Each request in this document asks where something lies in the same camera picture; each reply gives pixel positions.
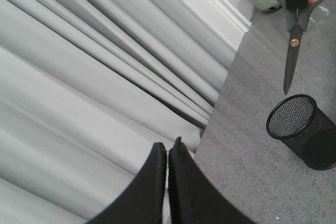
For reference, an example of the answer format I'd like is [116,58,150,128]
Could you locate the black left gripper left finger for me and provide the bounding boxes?
[88,142,167,223]

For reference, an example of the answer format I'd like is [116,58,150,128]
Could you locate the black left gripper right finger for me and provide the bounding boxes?
[168,137,253,223]

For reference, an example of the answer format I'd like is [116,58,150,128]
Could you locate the grey orange scissors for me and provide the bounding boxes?
[276,0,324,94]

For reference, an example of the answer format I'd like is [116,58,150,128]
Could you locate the black mesh pen bucket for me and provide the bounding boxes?
[266,94,335,170]

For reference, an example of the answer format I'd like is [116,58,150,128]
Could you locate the grey pleated curtain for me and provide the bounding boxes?
[1,0,246,223]

